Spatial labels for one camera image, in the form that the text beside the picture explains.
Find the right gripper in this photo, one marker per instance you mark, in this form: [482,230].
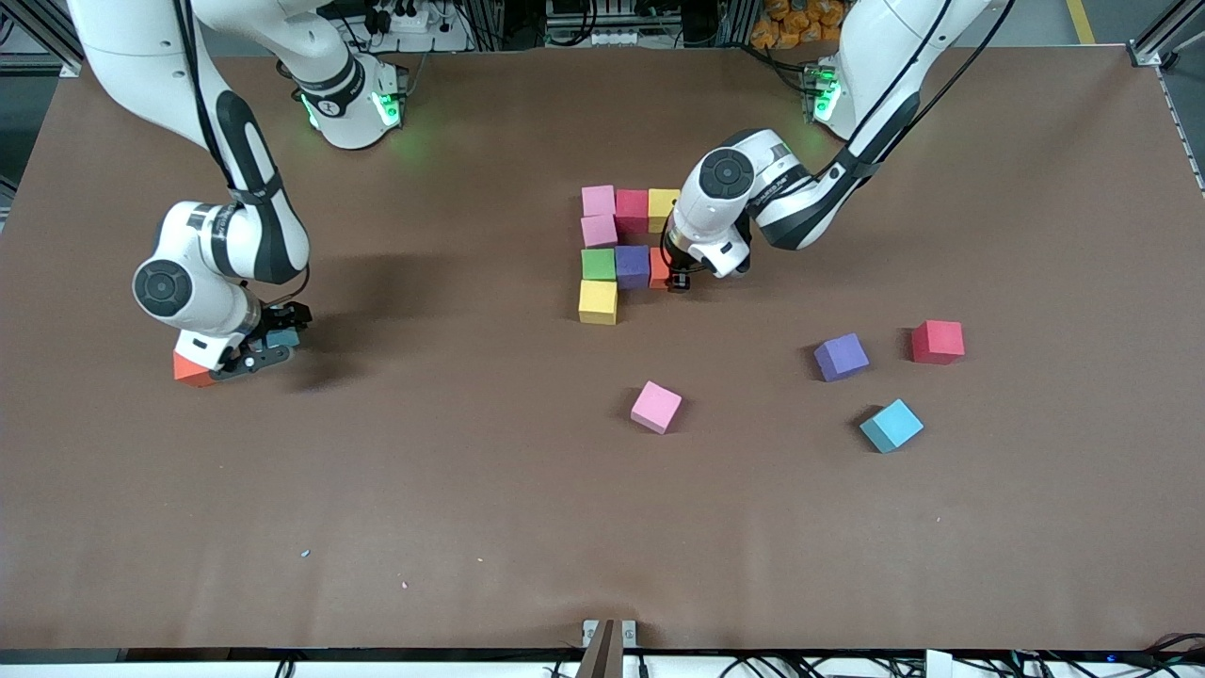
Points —
[279,323]

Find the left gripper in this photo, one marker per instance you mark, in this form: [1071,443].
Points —
[675,266]

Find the blue foam cube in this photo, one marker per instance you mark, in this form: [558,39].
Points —
[891,426]
[285,337]

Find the orange foam cube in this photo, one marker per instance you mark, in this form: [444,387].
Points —
[191,370]
[658,268]

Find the purple foam cube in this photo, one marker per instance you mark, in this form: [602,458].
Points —
[633,266]
[841,357]

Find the yellow foam cube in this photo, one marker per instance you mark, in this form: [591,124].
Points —
[659,205]
[598,302]

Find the crimson foam cube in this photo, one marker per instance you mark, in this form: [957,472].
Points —
[632,212]
[938,342]

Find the green foam cube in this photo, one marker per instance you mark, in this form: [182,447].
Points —
[599,264]

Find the pink foam cube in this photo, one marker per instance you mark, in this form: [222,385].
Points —
[600,231]
[599,200]
[656,407]

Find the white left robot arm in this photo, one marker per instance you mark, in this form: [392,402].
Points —
[727,174]

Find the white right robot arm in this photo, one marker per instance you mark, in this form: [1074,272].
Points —
[162,287]

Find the black equipment rack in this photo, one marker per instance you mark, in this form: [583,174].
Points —
[678,24]

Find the orange snack bags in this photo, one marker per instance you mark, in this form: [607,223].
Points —
[795,26]

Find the white power strip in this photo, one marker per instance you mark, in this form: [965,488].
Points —
[414,21]

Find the aluminium frame profile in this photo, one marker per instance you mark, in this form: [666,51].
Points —
[1144,55]
[68,66]

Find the metal table edge bracket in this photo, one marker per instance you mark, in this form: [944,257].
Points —
[629,631]

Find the brown mounting post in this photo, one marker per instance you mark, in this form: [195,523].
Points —
[601,654]

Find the aluminium table side rail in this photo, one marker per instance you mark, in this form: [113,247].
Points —
[1188,141]

